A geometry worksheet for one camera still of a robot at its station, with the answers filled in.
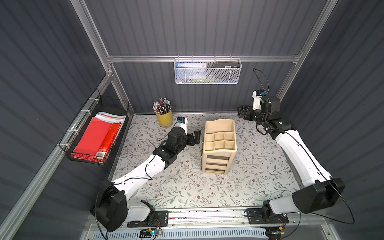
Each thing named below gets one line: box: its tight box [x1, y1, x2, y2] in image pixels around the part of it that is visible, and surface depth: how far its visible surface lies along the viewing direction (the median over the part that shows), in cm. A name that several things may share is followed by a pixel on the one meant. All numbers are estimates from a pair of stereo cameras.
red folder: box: [71, 117, 122, 163], surface depth 71 cm
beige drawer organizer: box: [202, 119, 237, 175], surface depth 77 cm
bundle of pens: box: [152, 97, 172, 115], surface depth 102 cm
